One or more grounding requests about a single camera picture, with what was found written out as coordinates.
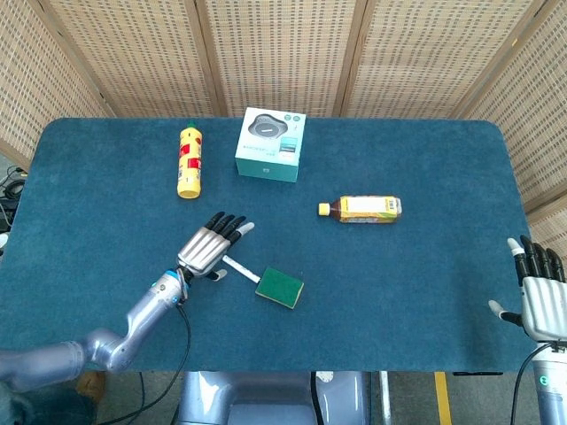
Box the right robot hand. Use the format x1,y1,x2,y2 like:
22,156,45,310
488,235,567,343

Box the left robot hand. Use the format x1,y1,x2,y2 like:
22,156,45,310
175,212,256,282

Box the white blue marker pen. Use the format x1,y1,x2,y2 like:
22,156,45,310
221,255,262,283

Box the green and yellow sponge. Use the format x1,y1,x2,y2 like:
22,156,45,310
254,266,306,310

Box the yellow squeeze bottle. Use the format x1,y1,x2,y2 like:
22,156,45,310
176,120,205,200

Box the teal and white speaker box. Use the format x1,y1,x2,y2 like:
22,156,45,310
234,106,307,184

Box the blue table mat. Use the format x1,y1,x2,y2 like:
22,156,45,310
0,116,535,374

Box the tea bottle with yellow label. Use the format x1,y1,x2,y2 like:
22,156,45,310
317,196,404,225

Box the silver robot torso base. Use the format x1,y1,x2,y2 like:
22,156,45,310
171,370,372,425

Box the woven bamboo folding screen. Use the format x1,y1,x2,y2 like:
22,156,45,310
0,0,567,284

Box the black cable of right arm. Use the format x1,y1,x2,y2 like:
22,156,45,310
509,339,567,425

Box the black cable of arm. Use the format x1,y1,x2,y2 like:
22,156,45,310
95,269,193,425
509,339,567,425

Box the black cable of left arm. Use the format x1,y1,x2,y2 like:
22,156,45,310
95,269,193,425

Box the blue cable on floor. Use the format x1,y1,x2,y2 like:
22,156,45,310
130,371,147,415

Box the black cables on floor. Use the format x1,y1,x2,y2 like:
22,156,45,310
0,164,28,231

